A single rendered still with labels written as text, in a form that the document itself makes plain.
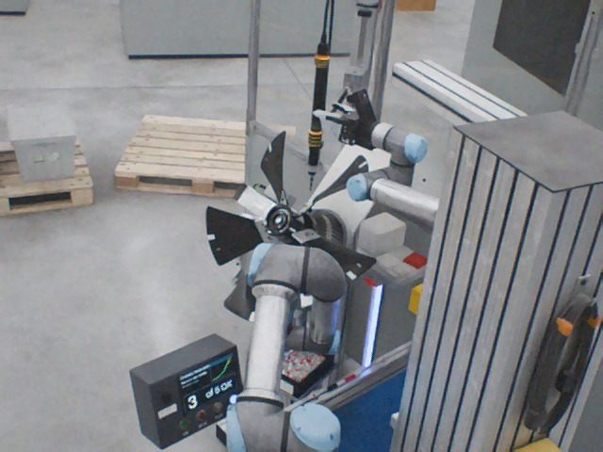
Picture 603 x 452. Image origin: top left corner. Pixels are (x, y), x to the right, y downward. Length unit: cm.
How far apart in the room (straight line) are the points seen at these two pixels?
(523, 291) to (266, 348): 77
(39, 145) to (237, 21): 335
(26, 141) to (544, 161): 413
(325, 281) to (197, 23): 607
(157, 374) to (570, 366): 97
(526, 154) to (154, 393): 107
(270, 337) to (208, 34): 620
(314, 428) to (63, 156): 366
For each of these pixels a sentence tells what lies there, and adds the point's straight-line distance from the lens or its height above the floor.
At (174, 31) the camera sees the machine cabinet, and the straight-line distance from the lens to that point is 780.
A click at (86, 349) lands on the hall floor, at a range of 396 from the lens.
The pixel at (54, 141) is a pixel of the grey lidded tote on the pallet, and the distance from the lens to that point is 506.
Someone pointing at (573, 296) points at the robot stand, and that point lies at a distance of 133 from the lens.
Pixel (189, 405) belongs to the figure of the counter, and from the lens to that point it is 195.
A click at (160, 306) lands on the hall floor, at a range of 420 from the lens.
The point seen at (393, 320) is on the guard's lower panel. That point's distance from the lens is 348.
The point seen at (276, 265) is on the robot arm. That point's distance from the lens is 188.
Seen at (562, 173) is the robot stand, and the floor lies 203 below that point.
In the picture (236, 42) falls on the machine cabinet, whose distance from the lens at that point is 792.
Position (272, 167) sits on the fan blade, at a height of 130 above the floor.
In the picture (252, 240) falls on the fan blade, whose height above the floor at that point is 108.
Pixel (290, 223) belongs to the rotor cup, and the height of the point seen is 123.
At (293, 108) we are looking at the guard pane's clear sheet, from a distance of 363.
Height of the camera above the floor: 252
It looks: 31 degrees down
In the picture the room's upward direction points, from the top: 5 degrees clockwise
